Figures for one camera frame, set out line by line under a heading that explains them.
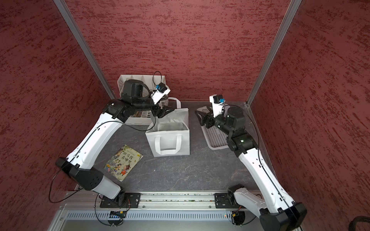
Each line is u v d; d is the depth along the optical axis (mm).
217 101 543
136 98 527
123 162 873
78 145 431
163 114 617
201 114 591
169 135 729
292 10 721
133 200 741
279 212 367
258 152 460
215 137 981
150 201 756
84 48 873
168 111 655
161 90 558
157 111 595
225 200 728
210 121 582
